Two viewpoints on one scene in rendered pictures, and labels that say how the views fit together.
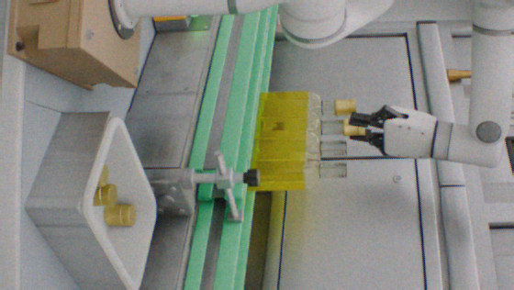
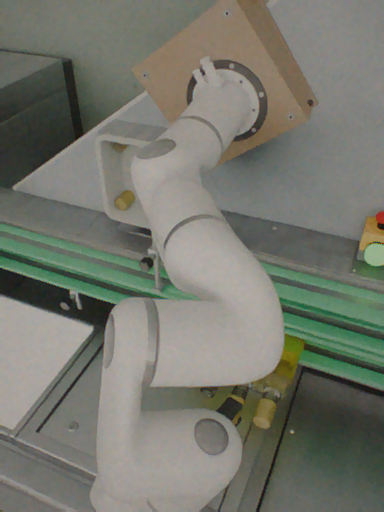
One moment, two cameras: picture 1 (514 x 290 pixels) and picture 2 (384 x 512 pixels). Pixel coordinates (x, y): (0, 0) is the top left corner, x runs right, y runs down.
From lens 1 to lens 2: 1.13 m
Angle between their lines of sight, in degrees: 70
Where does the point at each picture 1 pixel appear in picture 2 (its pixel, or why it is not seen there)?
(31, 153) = (139, 112)
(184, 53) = (316, 252)
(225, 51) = (317, 284)
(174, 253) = (143, 251)
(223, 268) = (122, 275)
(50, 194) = (115, 125)
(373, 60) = not seen: outside the picture
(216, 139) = not seen: hidden behind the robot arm
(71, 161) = (134, 131)
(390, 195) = not seen: hidden behind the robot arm
